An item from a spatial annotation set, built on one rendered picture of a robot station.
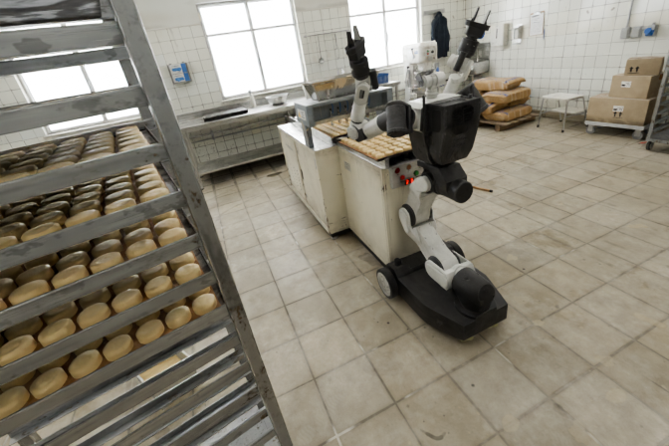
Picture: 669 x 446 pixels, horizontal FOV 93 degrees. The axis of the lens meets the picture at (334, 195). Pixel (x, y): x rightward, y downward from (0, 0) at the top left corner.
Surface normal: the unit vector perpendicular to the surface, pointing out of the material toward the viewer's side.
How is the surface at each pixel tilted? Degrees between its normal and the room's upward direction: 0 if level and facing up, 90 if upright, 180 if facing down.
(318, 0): 90
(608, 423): 0
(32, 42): 90
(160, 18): 90
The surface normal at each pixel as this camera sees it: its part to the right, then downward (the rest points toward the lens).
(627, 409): -0.15, -0.90
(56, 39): 0.55, 0.27
